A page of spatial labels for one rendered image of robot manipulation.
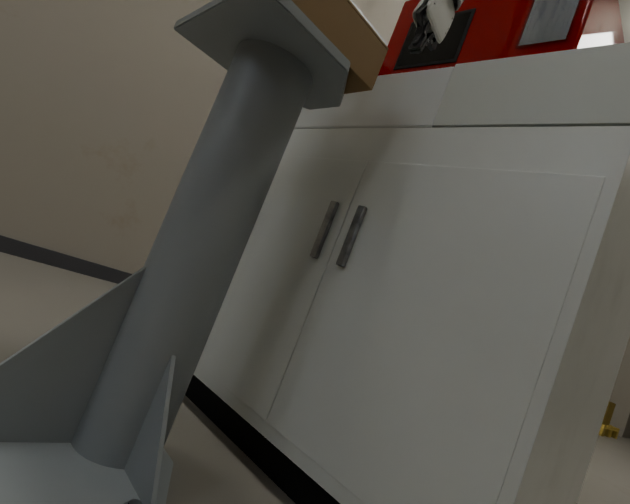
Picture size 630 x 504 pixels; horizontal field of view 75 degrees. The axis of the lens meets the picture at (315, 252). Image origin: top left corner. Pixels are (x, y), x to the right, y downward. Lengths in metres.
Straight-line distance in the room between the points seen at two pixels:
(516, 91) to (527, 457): 0.61
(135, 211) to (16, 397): 2.03
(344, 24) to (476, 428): 0.71
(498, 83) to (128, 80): 2.21
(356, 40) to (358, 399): 0.67
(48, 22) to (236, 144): 2.04
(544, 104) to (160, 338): 0.78
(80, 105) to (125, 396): 2.08
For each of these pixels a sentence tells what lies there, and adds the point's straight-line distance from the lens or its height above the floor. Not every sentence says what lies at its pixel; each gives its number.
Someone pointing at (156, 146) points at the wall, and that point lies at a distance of 2.77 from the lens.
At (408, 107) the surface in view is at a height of 0.87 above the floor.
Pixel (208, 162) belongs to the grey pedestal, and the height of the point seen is 0.55.
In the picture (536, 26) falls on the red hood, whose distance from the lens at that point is 1.79.
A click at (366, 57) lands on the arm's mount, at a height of 0.86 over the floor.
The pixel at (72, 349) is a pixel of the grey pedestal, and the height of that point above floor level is 0.17.
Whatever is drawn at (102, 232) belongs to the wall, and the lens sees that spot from 2.71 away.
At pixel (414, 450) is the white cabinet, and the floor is 0.23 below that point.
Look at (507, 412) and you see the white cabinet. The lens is 0.70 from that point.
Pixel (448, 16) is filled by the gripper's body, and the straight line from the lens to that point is 1.23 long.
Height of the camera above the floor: 0.42
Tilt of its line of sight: 5 degrees up
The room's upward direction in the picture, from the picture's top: 21 degrees clockwise
